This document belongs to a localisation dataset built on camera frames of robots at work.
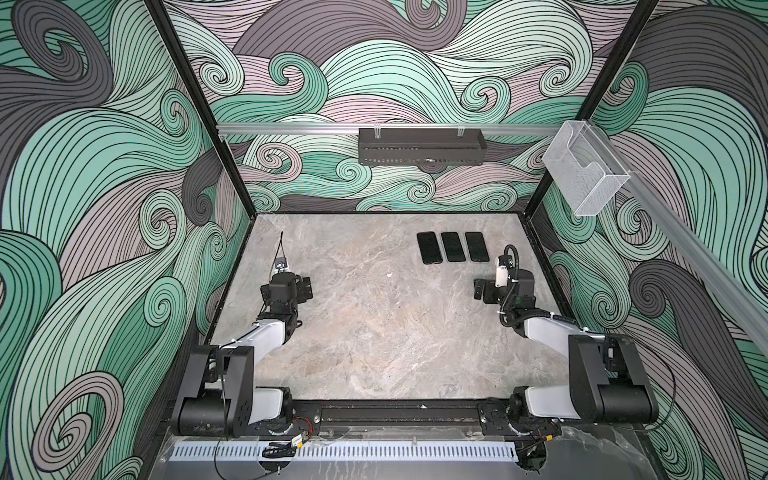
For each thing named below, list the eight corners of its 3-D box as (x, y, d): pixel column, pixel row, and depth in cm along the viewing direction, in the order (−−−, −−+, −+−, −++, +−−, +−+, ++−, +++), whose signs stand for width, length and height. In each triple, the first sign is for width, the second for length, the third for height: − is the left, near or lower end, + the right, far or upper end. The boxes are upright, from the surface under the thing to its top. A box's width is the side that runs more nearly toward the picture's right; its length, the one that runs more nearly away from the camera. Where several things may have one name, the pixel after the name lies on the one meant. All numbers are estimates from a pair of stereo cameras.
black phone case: (423, 265, 107) (424, 261, 105) (416, 235, 116) (417, 232, 114) (442, 263, 107) (443, 260, 106) (434, 234, 117) (435, 231, 115)
